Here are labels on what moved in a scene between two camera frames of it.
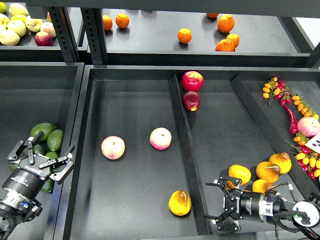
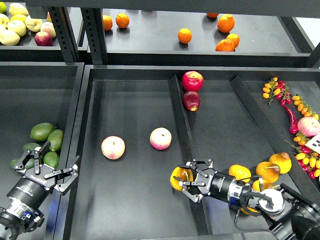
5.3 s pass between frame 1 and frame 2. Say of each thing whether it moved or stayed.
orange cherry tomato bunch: stayed
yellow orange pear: moved
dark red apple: stayed
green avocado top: stayed
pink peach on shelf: stayed
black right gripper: moved
